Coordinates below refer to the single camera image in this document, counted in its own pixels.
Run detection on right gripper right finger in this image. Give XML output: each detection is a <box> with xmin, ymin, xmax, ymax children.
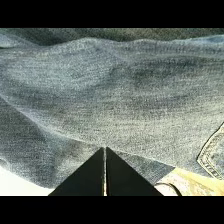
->
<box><xmin>105</xmin><ymin>146</ymin><xmax>164</xmax><ymax>197</ymax></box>

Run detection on blue jeans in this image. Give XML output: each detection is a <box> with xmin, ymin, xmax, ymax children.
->
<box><xmin>0</xmin><ymin>27</ymin><xmax>224</xmax><ymax>190</ymax></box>

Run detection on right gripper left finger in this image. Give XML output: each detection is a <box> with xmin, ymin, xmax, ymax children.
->
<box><xmin>48</xmin><ymin>147</ymin><xmax>106</xmax><ymax>197</ymax></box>

